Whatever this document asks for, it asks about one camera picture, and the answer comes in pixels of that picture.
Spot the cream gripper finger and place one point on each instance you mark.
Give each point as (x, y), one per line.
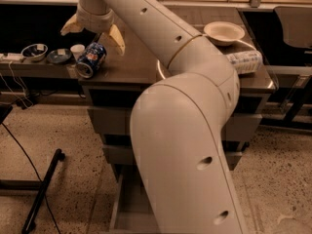
(114, 39)
(71, 26)

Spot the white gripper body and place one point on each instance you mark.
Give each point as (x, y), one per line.
(94, 22)

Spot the blue pepsi can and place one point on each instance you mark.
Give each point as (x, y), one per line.
(90, 60)

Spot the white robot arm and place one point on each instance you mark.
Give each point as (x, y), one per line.
(176, 123)

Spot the grey drawer cabinet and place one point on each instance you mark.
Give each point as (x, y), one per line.
(122, 79)

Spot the open bottom drawer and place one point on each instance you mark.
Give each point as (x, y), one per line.
(132, 213)

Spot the small white paper cup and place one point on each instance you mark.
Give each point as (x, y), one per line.
(77, 50)

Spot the dark blue dish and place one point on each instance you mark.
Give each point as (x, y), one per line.
(59, 56)

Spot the silver bowl on shelf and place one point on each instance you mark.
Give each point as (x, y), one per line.
(34, 52)

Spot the white power strip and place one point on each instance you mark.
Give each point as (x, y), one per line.
(11, 57)

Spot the white bowl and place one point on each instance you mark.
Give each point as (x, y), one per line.
(223, 33)

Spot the clear plastic water bottle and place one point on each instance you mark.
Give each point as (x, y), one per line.
(246, 62)

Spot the black stand leg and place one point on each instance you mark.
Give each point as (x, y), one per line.
(34, 185)

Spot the grey chair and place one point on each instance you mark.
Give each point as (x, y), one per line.
(297, 26)

